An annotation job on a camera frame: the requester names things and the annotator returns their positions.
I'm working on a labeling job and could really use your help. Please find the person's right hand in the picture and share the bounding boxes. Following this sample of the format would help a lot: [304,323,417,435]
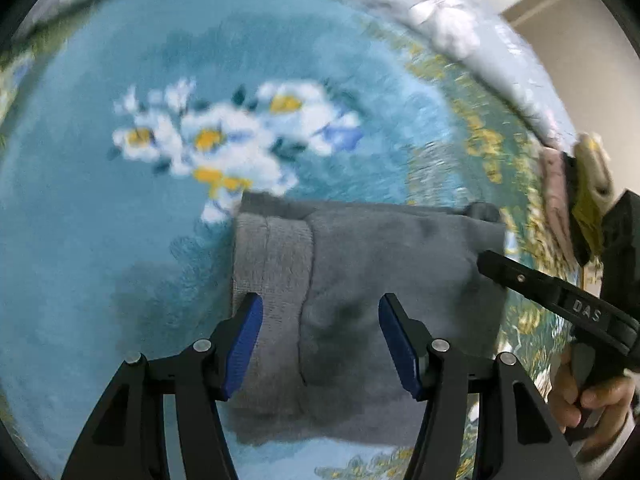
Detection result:
[548,347,636,440]

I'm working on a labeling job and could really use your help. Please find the dark grey sweatshirt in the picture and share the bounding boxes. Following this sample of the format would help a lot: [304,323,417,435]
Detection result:
[228,193,506,446]

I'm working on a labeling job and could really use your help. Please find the blue floral plush blanket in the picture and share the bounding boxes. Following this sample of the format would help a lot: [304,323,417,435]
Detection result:
[1,0,567,479]

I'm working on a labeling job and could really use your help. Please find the hanging clothes pile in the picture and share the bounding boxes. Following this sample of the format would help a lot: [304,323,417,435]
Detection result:
[539,132,615,266]

